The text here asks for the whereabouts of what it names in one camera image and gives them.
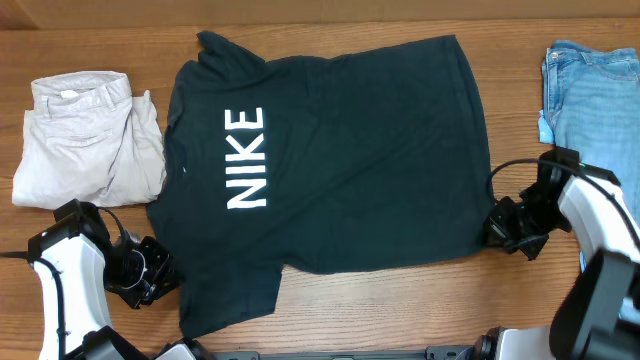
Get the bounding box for black Nike t-shirt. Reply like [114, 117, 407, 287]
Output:
[147, 31, 492, 338]

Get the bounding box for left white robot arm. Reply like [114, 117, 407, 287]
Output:
[26, 199, 180, 360]

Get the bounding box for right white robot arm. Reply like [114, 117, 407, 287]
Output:
[466, 147, 639, 360]

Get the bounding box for beige folded trousers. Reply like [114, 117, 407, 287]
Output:
[12, 71, 166, 210]

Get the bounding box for blue denim jeans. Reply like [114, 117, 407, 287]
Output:
[537, 39, 640, 326]

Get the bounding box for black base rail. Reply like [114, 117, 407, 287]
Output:
[211, 345, 495, 360]

